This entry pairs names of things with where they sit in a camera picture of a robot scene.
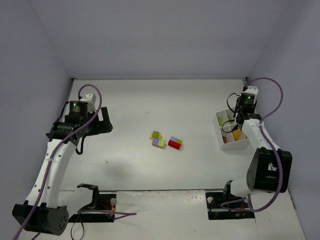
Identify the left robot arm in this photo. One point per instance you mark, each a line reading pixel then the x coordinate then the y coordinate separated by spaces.
pixel 43 211

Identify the brown lego brick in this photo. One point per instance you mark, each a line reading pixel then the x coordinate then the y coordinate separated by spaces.
pixel 224 138

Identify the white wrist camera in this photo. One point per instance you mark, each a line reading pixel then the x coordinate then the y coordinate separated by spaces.
pixel 90 99
pixel 249 89

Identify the yellow long lego brick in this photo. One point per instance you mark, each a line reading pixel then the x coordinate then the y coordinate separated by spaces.
pixel 236 134

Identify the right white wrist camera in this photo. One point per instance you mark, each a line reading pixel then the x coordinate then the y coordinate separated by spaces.
pixel 249 89

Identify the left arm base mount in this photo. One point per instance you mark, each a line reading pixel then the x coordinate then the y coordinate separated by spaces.
pixel 101 209

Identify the pale green square lego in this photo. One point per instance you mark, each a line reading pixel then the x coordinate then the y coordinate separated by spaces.
pixel 161 143

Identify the red long lego brick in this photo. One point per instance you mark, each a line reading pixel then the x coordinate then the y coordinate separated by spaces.
pixel 174 144

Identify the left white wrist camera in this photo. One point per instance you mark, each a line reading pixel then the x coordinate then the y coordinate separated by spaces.
pixel 90 99

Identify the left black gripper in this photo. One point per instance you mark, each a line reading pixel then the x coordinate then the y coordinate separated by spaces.
pixel 100 122

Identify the white divided container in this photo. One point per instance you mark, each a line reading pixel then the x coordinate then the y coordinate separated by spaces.
pixel 226 131

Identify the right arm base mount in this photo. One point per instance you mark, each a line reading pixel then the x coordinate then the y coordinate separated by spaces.
pixel 230 211

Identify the tan lego brick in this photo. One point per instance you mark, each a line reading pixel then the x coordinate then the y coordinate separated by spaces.
pixel 152 136

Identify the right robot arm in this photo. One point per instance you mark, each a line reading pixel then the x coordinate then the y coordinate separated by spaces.
pixel 270 167

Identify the light green lego brick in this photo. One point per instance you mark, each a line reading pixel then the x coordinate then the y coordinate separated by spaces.
pixel 221 121

